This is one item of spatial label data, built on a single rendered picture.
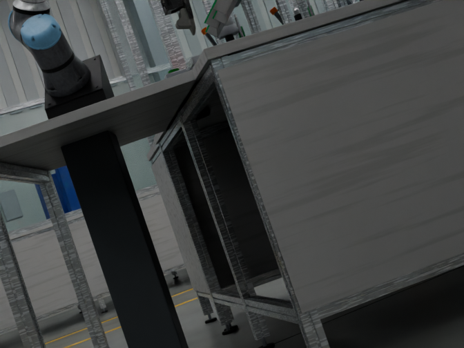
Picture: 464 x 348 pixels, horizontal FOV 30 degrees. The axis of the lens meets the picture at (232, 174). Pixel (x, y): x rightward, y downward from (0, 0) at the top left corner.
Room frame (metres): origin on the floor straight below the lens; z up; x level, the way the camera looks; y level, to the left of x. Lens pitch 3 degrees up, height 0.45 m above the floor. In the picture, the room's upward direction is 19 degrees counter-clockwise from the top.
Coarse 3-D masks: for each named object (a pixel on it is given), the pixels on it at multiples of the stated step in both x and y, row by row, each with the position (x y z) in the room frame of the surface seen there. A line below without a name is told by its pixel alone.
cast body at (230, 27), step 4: (228, 20) 2.88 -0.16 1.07; (232, 20) 2.88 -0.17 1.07; (224, 24) 2.87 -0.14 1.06; (228, 24) 2.88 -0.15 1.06; (232, 24) 2.88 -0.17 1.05; (224, 28) 2.87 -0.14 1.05; (228, 28) 2.88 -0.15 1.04; (232, 28) 2.88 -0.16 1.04; (236, 28) 2.88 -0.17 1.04; (220, 32) 2.87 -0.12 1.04; (224, 32) 2.87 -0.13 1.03; (228, 32) 2.87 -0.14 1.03; (232, 32) 2.88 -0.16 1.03; (236, 32) 2.89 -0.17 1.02; (220, 36) 2.87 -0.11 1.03; (224, 36) 2.88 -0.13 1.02
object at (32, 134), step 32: (128, 96) 2.33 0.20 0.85; (160, 96) 2.40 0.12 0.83; (32, 128) 2.33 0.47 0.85; (64, 128) 2.39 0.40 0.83; (96, 128) 2.59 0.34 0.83; (128, 128) 2.83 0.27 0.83; (160, 128) 3.12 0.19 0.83; (0, 160) 2.56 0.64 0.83; (32, 160) 2.80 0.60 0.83; (64, 160) 3.07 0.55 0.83
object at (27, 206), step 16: (16, 112) 7.65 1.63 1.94; (32, 112) 7.70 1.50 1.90; (0, 128) 7.59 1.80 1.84; (16, 128) 7.63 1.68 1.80; (128, 144) 7.95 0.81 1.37; (144, 144) 7.99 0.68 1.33; (128, 160) 7.93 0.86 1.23; (144, 160) 7.98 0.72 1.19; (64, 176) 7.72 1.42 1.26; (144, 176) 7.96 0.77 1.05; (0, 192) 7.53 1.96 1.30; (16, 192) 7.57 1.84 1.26; (32, 192) 7.62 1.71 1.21; (64, 192) 7.71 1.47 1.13; (0, 208) 7.52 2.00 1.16; (16, 208) 7.56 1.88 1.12; (32, 208) 7.61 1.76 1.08; (64, 208) 7.69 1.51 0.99; (80, 208) 7.74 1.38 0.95; (16, 224) 7.54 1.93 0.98
